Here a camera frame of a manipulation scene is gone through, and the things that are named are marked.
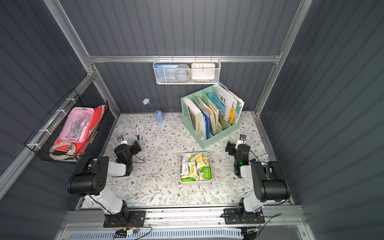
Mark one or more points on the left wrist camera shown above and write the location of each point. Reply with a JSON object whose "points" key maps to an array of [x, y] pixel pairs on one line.
{"points": [[121, 140]]}

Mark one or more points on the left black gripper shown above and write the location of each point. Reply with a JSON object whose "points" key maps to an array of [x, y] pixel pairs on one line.
{"points": [[133, 146]]}

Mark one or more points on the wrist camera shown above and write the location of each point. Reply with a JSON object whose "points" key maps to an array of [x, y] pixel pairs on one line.
{"points": [[121, 140], [242, 139]]}

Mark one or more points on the blue folder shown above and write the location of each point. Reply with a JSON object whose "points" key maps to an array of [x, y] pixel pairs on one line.
{"points": [[207, 121]]}

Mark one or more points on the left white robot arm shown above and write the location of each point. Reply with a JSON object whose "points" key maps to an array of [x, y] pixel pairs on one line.
{"points": [[89, 180]]}

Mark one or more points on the aluminium rail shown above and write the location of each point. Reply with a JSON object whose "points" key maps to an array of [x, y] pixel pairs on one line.
{"points": [[190, 217]]}

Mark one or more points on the clear tape roll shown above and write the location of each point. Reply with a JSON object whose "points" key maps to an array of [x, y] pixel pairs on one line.
{"points": [[63, 148]]}

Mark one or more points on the white book WE cover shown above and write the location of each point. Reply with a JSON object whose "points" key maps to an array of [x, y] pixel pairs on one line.
{"points": [[229, 102]]}

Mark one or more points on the black wire side basket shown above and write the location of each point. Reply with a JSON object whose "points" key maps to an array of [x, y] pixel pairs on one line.
{"points": [[47, 133]]}

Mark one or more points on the white storage box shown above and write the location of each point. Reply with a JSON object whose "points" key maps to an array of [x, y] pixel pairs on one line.
{"points": [[195, 169]]}

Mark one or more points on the blue small bottle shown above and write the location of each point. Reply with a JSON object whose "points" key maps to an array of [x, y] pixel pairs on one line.
{"points": [[158, 113]]}

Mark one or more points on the blue box in basket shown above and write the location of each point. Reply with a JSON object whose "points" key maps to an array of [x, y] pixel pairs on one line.
{"points": [[165, 72]]}

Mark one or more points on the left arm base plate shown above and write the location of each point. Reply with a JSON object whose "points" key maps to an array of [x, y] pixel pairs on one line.
{"points": [[125, 219]]}

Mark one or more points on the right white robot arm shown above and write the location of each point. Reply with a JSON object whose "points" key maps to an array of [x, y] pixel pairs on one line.
{"points": [[269, 186]]}

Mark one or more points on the yellow white clock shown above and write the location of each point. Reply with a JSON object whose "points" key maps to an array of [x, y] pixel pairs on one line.
{"points": [[203, 71]]}

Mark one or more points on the white brown book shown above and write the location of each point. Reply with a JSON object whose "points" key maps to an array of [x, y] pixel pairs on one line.
{"points": [[196, 118]]}

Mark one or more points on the black white pen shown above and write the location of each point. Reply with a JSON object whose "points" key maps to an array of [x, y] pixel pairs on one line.
{"points": [[262, 157]]}

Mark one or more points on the white wire wall basket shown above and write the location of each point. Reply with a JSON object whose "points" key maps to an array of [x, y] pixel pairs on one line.
{"points": [[189, 61]]}

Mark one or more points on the mint green file organizer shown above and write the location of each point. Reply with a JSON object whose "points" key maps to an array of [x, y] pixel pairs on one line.
{"points": [[207, 100]]}

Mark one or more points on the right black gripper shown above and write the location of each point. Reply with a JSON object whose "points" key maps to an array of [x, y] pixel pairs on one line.
{"points": [[231, 147]]}

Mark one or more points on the grey tape roll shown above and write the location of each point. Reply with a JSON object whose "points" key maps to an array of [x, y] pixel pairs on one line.
{"points": [[183, 73]]}

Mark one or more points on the pink plastic case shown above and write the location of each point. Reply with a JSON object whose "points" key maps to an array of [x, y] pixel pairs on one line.
{"points": [[77, 125]]}

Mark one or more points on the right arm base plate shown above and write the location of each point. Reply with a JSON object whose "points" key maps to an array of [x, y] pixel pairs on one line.
{"points": [[234, 216]]}

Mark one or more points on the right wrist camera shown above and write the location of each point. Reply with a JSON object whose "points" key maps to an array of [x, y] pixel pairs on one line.
{"points": [[242, 139]]}

